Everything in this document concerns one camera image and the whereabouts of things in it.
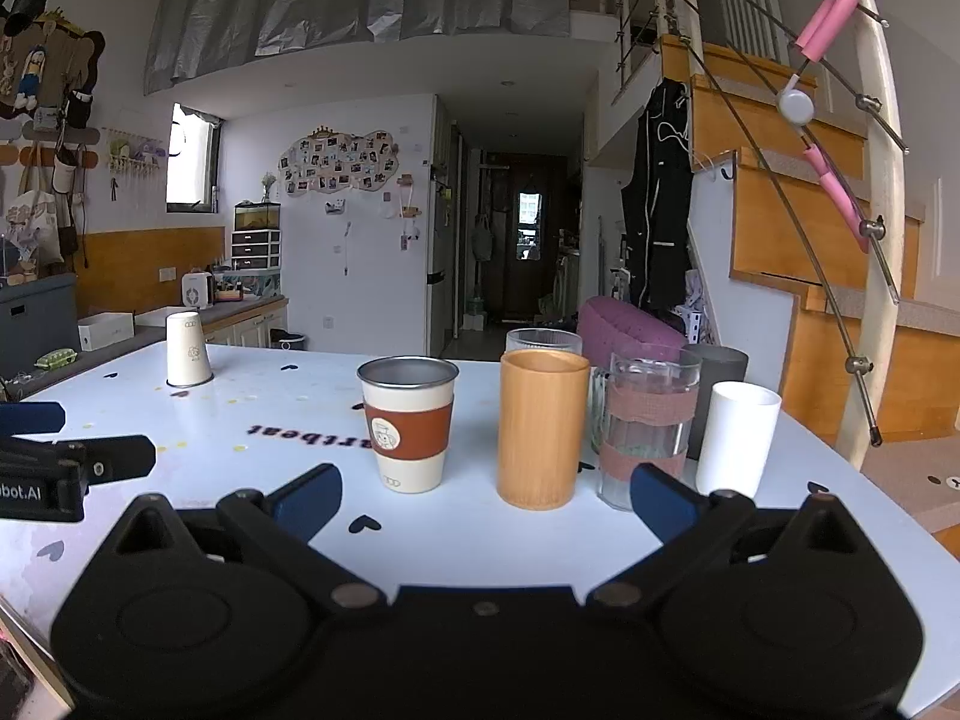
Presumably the steel cup with brown sleeve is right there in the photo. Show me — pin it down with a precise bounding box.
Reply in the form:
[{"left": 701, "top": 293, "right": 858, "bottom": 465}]
[{"left": 357, "top": 356, "right": 460, "bottom": 497}]

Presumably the purple pouf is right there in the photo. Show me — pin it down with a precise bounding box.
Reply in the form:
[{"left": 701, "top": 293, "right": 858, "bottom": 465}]
[{"left": 577, "top": 296, "right": 692, "bottom": 371}]

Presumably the black hanging coat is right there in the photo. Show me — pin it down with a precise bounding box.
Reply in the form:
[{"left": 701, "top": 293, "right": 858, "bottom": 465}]
[{"left": 621, "top": 79, "right": 695, "bottom": 314}]

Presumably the wooden staircase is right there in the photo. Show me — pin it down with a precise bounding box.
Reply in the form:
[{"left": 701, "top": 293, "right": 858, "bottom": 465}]
[{"left": 658, "top": 34, "right": 960, "bottom": 452}]

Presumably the refrigerator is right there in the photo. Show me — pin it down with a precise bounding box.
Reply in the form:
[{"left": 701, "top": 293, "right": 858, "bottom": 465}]
[{"left": 427, "top": 100, "right": 460, "bottom": 347}]

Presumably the printed tote bag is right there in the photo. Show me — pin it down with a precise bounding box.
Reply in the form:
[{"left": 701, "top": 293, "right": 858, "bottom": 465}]
[{"left": 6, "top": 191, "right": 67, "bottom": 275}]

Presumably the brown wall decoration board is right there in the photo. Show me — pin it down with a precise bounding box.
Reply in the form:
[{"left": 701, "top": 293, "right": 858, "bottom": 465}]
[{"left": 0, "top": 10, "right": 107, "bottom": 122}]

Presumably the fish tank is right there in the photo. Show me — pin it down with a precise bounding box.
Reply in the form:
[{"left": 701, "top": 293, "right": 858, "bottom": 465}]
[{"left": 234, "top": 201, "right": 283, "bottom": 233}]

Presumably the window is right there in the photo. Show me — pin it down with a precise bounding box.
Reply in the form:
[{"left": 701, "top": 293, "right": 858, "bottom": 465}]
[{"left": 166, "top": 103, "right": 223, "bottom": 214}]

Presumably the round grey disc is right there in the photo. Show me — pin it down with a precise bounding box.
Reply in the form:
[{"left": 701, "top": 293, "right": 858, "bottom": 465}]
[{"left": 776, "top": 88, "right": 815, "bottom": 124}]

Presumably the grey storage box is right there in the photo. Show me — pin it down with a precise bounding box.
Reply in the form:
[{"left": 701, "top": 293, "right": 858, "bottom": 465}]
[{"left": 0, "top": 274, "right": 80, "bottom": 380}]

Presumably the cloud-shaped photo board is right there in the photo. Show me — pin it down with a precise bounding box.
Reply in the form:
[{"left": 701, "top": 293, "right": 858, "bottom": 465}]
[{"left": 279, "top": 127, "right": 399, "bottom": 197}]

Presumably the beige bear mat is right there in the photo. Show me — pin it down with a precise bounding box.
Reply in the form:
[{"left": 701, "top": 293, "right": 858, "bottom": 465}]
[{"left": 861, "top": 420, "right": 960, "bottom": 535}]

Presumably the kitchen counter cabinet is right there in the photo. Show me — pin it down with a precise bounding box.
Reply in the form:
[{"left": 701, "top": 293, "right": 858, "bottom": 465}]
[{"left": 135, "top": 295, "right": 290, "bottom": 350}]

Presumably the white cardboard box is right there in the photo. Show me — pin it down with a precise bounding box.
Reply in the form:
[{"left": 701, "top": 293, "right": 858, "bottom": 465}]
[{"left": 78, "top": 313, "right": 137, "bottom": 352}]

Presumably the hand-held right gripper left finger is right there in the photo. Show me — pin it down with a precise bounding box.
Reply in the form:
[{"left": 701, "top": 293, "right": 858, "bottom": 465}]
[{"left": 112, "top": 463, "right": 391, "bottom": 611}]

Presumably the clear glass cup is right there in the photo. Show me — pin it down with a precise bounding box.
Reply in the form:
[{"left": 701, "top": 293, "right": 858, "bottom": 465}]
[{"left": 505, "top": 328, "right": 584, "bottom": 362}]

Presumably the grey cup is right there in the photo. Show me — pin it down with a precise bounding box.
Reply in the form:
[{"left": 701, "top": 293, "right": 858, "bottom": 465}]
[{"left": 681, "top": 343, "right": 749, "bottom": 461}]

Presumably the pink foam tube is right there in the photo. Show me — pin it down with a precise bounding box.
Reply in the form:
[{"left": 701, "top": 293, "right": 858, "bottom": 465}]
[
  {"left": 802, "top": 148, "right": 872, "bottom": 253},
  {"left": 795, "top": 0, "right": 863, "bottom": 62}
]

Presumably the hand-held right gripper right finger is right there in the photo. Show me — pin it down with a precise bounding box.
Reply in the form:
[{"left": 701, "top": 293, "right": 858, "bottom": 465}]
[{"left": 585, "top": 463, "right": 863, "bottom": 611}]

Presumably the white stair railing post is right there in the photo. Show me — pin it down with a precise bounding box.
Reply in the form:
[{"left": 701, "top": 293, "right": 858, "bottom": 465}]
[{"left": 828, "top": 0, "right": 910, "bottom": 467}]

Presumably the grey curtain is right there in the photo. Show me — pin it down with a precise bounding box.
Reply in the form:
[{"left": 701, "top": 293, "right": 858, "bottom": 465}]
[{"left": 142, "top": 0, "right": 572, "bottom": 96}]

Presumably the small drawer unit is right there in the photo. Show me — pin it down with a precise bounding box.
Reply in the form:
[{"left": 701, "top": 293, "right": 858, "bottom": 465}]
[{"left": 230, "top": 229, "right": 284, "bottom": 272}]

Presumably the bamboo cup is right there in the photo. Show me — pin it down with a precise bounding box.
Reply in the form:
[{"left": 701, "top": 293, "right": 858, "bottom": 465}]
[{"left": 496, "top": 349, "right": 592, "bottom": 512}]

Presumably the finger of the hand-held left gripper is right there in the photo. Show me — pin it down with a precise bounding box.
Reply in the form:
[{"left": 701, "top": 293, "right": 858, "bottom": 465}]
[
  {"left": 0, "top": 434, "right": 158, "bottom": 483},
  {"left": 0, "top": 402, "right": 67, "bottom": 437}
]

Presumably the plain white cup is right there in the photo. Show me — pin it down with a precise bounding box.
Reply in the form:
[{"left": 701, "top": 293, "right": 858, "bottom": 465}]
[{"left": 694, "top": 381, "right": 783, "bottom": 500}]

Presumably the white paper cup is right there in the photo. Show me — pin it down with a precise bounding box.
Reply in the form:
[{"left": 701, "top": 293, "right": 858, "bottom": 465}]
[{"left": 165, "top": 310, "right": 215, "bottom": 389}]

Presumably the glass mug with pink bands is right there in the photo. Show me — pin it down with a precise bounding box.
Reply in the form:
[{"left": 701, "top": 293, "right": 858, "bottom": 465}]
[{"left": 590, "top": 349, "right": 703, "bottom": 513}]

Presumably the dark entrance door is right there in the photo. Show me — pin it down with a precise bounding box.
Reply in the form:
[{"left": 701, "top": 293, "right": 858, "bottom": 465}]
[{"left": 501, "top": 153, "right": 571, "bottom": 325}]

